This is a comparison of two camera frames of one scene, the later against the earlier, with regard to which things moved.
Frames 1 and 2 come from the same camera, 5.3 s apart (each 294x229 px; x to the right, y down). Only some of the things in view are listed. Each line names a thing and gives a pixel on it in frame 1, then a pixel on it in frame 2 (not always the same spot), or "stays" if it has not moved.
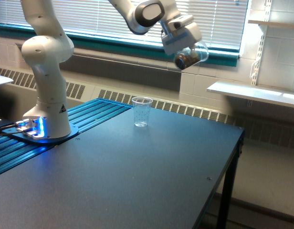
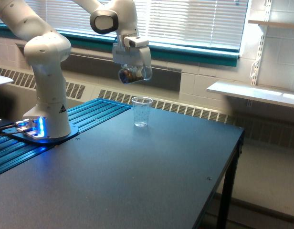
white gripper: (184, 38) → (138, 56)
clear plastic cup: (192, 56) → (131, 73)
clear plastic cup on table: (141, 109) stays
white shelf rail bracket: (264, 28) stays
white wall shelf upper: (278, 24) stays
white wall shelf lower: (284, 96) stays
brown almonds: (183, 60) → (126, 76)
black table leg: (223, 219) stays
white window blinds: (223, 23) stays
